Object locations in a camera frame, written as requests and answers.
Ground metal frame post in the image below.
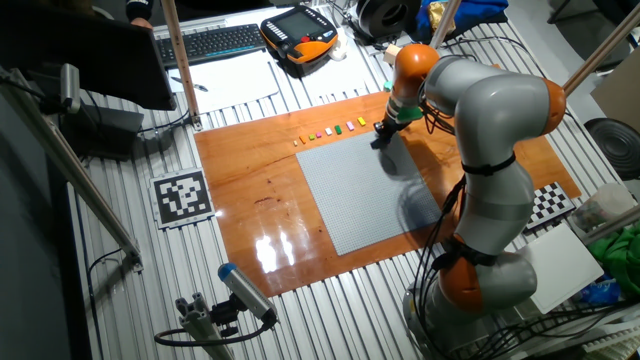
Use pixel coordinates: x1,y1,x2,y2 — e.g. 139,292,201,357
562,4,640,96

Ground silver depth camera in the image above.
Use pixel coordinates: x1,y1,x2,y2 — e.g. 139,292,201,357
59,62,81,115

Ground large wooden board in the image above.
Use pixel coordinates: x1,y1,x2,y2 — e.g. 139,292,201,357
193,89,584,299

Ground gold foil bag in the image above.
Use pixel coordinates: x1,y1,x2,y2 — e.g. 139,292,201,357
428,0,457,34

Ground black ribbed round disc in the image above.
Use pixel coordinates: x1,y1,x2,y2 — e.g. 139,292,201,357
583,117,640,182

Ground green cloth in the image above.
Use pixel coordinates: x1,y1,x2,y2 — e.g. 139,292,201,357
587,222,640,299

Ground black computer monitor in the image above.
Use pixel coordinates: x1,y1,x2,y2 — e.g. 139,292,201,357
0,0,177,112

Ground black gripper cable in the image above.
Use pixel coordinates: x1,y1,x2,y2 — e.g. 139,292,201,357
418,84,457,137

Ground black white checkerboard plate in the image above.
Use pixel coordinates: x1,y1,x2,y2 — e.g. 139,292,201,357
524,181,577,231

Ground green printed camera mount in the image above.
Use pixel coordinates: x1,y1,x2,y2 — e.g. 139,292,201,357
383,79,425,124

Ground aluminium camera mount profile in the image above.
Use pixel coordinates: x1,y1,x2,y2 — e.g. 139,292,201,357
174,292,241,360

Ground black round spool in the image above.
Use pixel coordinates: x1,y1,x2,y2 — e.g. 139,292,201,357
355,0,424,44

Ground dark pen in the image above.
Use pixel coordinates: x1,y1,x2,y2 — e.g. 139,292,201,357
169,75,210,94

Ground clear plastic container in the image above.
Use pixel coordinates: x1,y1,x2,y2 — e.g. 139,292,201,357
569,182,639,236

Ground white paper sheet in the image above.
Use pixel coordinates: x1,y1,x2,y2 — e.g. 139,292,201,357
167,49,281,115
299,42,374,99

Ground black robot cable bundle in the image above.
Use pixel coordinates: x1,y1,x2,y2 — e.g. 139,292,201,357
409,174,640,360

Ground blue plastic bag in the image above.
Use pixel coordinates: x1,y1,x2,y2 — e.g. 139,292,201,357
579,277,624,306

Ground blue cloth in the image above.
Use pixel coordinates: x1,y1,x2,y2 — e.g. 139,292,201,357
414,0,510,44

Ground aluminium frame strut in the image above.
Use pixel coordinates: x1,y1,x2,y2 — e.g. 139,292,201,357
0,67,144,274
582,204,640,246
429,0,462,49
160,0,204,132

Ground black computer box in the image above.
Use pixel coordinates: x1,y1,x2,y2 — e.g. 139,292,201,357
62,102,146,161

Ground black camera cable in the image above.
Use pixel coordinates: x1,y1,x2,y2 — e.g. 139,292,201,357
153,319,274,348

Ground white foam board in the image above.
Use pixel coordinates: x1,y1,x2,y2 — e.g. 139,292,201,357
514,222,605,315

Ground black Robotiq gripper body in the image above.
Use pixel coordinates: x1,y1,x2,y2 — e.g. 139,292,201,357
373,117,403,139

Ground black sleeved person forearm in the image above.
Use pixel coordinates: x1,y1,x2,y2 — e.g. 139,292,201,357
124,0,155,21

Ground black white fiducial marker plate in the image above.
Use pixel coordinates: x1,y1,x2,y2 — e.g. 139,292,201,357
149,167,216,230

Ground black computer keyboard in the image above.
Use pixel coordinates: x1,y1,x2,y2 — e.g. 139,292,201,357
153,23,268,70

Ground white rounded plastic object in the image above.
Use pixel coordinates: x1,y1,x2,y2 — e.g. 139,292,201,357
329,32,350,62

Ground silver camera with blue cap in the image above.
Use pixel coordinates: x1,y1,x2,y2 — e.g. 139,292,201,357
217,262,279,324

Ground orange black teach pendant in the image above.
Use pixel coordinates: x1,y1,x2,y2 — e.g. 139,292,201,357
259,4,340,66

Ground grey Lego baseplate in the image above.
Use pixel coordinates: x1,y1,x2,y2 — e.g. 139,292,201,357
295,130,444,257

